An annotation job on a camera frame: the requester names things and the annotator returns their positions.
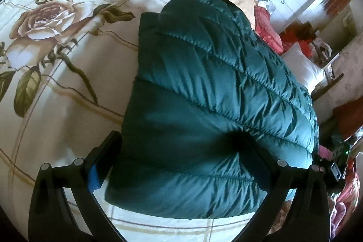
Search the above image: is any green puffer jacket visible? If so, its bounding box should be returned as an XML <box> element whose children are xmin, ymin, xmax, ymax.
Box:
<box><xmin>105</xmin><ymin>0</ymin><xmax>319</xmax><ymax>220</ymax></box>

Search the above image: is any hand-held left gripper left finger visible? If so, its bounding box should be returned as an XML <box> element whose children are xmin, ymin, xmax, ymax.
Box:
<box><xmin>28</xmin><ymin>131</ymin><xmax>128</xmax><ymax>242</ymax></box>

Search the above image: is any floral cream quilt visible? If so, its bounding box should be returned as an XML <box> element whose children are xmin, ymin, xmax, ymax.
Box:
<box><xmin>0</xmin><ymin>0</ymin><xmax>284</xmax><ymax>242</ymax></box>

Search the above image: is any red clothing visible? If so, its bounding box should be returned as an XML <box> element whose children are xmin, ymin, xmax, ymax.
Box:
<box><xmin>281</xmin><ymin>22</ymin><xmax>316</xmax><ymax>57</ymax></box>

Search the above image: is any orange cloth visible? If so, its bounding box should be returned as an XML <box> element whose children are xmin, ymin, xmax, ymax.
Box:
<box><xmin>332</xmin><ymin>100</ymin><xmax>363</xmax><ymax>140</ymax></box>

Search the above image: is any pink floral blanket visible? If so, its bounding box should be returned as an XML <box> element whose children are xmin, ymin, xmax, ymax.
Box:
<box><xmin>330</xmin><ymin>174</ymin><xmax>361</xmax><ymax>242</ymax></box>

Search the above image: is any red ruffled cushion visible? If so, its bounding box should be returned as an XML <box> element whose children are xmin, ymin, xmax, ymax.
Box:
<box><xmin>254</xmin><ymin>5</ymin><xmax>284</xmax><ymax>54</ymax></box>

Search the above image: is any white pillow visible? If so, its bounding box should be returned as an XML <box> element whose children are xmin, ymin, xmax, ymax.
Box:
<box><xmin>281</xmin><ymin>42</ymin><xmax>325</xmax><ymax>92</ymax></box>

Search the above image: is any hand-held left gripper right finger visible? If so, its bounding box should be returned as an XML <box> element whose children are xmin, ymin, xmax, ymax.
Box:
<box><xmin>233</xmin><ymin>134</ymin><xmax>332</xmax><ymax>242</ymax></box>

